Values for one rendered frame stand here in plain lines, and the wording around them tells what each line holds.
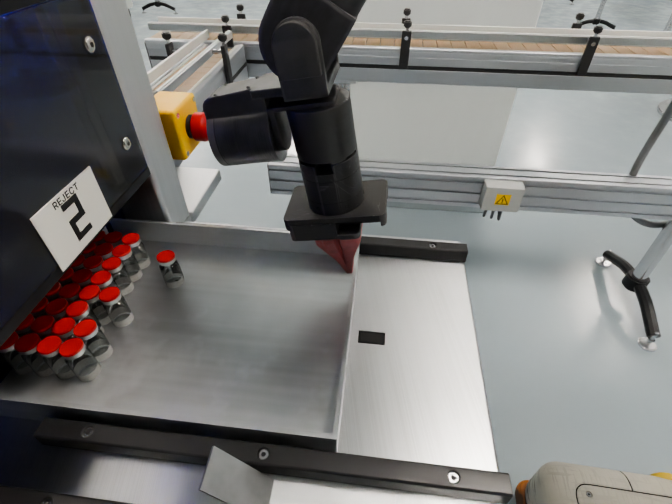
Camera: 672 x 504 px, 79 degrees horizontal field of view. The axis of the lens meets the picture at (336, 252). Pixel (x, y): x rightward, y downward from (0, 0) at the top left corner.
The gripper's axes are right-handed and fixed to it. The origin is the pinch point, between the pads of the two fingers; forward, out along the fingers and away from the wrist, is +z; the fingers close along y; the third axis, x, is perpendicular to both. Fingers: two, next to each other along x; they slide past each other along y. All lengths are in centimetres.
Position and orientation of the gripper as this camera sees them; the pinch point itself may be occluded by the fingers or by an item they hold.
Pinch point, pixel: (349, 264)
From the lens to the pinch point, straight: 47.6
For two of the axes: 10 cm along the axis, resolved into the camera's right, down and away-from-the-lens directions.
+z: 1.6, 7.5, 6.4
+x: -1.2, 6.6, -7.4
